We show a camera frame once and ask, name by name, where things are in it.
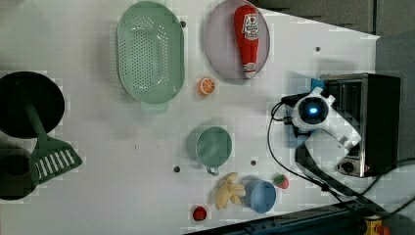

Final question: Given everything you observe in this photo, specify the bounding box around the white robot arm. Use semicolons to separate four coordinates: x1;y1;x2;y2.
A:
292;87;385;213

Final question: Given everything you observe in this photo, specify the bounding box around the green mug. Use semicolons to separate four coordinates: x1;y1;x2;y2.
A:
195;126;233;176

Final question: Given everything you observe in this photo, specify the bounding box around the grey round plate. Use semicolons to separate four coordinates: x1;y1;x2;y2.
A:
205;0;270;79

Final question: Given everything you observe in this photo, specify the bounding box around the blue cup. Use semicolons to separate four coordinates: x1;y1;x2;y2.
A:
243;179;276;213

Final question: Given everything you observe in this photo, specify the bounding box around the small red apple toy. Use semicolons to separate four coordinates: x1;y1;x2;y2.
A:
192;207;208;221

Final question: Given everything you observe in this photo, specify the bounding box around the red strawberry toy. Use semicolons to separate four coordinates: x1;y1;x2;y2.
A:
273;174;290;189

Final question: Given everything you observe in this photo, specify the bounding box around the green oval colander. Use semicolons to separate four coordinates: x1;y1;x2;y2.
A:
116;1;185;114

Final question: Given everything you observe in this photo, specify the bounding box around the red ketchup bottle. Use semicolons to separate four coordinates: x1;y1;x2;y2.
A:
234;5;259;78

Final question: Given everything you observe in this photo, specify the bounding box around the green slotted spatula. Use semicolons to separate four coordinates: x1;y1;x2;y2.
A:
24;104;82;186

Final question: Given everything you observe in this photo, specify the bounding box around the large black cylinder holder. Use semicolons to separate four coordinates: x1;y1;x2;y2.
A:
0;71;66;139

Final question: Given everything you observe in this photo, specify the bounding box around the small black cylinder holder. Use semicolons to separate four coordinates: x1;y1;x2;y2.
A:
0;149;35;201

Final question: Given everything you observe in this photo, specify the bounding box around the dark blue table frame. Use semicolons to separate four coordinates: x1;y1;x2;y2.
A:
184;200;392;235

